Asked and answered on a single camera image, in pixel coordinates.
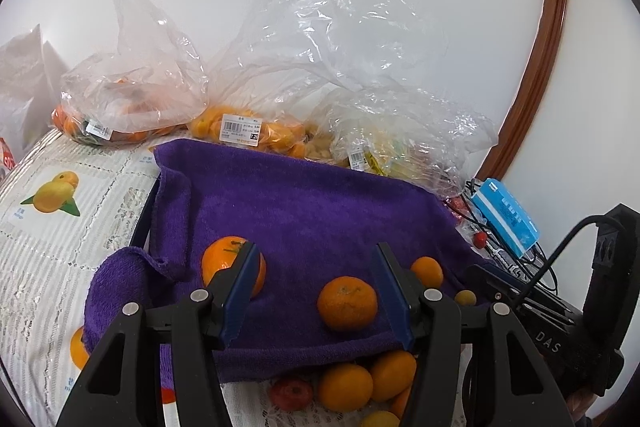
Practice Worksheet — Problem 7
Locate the pile of kumquats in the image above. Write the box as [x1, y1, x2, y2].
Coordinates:
[187, 104, 321, 160]

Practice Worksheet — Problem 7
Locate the fruit print tablecloth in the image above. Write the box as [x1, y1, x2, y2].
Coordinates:
[0, 127, 476, 427]

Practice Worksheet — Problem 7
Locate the person's right hand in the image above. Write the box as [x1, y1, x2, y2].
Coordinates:
[565, 389, 596, 425]

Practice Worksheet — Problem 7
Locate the brown wooden door frame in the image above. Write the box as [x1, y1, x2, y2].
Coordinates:
[477, 0, 571, 180]

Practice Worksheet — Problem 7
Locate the blue tissue box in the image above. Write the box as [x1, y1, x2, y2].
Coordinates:
[470, 178, 542, 258]

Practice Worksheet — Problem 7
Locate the black cable bundle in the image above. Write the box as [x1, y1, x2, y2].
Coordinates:
[450, 179, 561, 293]

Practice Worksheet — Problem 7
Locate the white plastic bag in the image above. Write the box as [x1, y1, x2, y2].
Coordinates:
[0, 24, 66, 158]

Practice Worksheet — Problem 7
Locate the pile of yellow fruits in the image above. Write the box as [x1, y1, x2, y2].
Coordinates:
[310, 127, 436, 178]

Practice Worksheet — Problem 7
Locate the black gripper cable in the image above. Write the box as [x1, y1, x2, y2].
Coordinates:
[520, 214, 621, 298]

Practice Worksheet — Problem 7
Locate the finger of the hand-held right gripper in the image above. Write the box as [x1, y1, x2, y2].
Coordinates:
[465, 264, 532, 305]

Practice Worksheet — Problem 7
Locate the clear plastic bag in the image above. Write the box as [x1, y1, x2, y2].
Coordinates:
[187, 0, 451, 160]
[52, 0, 211, 148]
[305, 89, 501, 198]

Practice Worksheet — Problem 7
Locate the red label packet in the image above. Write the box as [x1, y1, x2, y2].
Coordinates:
[0, 137, 18, 178]

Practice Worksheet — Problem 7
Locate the large orange with stem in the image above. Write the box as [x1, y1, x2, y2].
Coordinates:
[201, 235, 267, 299]

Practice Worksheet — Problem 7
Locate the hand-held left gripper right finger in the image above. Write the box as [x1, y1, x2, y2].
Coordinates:
[371, 241, 573, 427]

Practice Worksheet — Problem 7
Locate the purple towel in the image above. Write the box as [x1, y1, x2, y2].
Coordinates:
[82, 138, 493, 383]

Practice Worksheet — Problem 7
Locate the white power strip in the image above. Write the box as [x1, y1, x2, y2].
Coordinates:
[480, 237, 531, 280]

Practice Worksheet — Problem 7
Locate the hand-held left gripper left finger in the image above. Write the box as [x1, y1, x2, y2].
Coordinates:
[56, 241, 261, 427]

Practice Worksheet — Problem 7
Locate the oval orange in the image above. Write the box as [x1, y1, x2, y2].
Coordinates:
[318, 363, 374, 413]

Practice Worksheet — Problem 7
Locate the pile of cherry tomatoes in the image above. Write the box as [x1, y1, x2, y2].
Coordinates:
[445, 196, 473, 223]

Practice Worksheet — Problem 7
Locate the pile of tangerines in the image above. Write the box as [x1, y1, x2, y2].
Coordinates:
[51, 77, 166, 145]

